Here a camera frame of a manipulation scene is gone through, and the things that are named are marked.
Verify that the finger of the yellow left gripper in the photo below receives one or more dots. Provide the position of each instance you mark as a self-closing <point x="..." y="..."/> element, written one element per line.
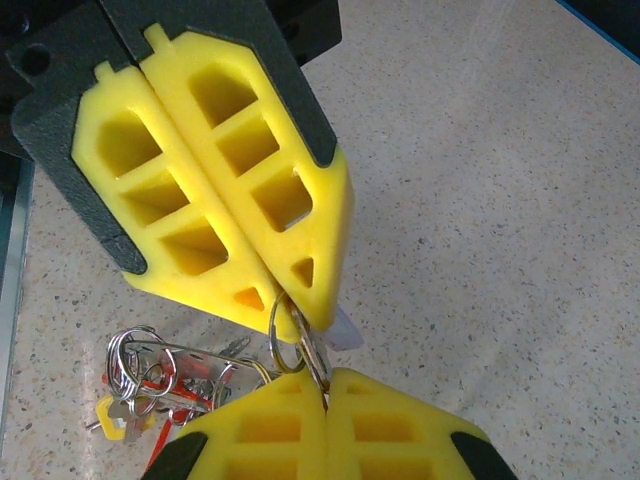
<point x="300" y="165"/>
<point x="100" y="200"/>

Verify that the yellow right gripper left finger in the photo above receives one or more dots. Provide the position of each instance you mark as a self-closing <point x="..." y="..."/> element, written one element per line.
<point x="260" y="440"/>

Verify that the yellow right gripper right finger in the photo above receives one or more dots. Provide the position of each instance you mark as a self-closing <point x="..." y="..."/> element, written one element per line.
<point x="400" y="440"/>

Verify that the metal key organizer disc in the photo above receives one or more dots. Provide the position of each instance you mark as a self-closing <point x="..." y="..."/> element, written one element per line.
<point x="210" y="362"/>

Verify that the purple key tag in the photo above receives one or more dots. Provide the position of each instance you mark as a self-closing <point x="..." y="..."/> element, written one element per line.
<point x="345" y="335"/>

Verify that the yellow capped key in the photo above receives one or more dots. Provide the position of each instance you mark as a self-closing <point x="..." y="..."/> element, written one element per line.
<point x="107" y="420"/>

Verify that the aluminium rail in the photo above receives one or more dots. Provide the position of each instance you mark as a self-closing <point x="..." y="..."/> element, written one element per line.
<point x="12" y="250"/>

